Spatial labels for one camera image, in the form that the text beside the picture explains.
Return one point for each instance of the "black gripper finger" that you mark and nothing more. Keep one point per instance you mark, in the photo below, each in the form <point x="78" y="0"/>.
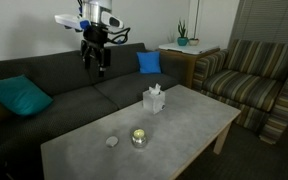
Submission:
<point x="104" y="58"/>
<point x="86" y="56"/>

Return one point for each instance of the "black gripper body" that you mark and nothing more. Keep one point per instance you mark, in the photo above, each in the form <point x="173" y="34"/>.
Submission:
<point x="95" y="36"/>

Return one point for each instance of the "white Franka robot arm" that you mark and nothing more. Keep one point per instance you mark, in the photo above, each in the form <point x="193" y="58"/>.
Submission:
<point x="95" y="10"/>

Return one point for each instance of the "glass jar candle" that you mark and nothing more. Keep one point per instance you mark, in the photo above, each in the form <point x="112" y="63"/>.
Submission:
<point x="139" y="140"/>

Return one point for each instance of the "dark grey patterned sofa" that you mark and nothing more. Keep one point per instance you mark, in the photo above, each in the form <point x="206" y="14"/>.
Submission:
<point x="67" y="71"/>

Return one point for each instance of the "blue cushion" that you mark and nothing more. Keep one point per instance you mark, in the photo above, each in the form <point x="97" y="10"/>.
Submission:
<point x="149" y="62"/>

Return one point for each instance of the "grey tissue box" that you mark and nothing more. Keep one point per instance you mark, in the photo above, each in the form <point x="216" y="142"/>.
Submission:
<point x="154" y="101"/>

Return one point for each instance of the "teal cushion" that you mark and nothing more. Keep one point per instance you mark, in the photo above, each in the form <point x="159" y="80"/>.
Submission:
<point x="19" y="95"/>

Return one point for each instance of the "plant in teal pot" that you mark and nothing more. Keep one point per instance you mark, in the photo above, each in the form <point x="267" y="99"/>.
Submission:
<point x="182" y="41"/>

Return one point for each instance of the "wooden side table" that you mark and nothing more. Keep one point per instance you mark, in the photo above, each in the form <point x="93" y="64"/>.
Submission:
<point x="190" y="68"/>

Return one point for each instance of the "small pale plant pot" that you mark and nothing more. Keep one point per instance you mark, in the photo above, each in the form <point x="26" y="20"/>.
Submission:
<point x="193" y="42"/>

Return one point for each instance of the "wooden coffee table leg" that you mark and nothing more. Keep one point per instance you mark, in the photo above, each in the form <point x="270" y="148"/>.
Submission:
<point x="221" y="140"/>

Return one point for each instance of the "striped armchair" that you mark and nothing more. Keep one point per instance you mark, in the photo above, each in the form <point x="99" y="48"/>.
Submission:
<point x="247" y="86"/>

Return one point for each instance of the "window blinds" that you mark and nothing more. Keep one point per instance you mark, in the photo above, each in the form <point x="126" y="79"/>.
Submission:
<point x="270" y="20"/>

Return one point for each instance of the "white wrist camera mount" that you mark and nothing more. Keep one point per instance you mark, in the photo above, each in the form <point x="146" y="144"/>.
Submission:
<point x="70" y="20"/>

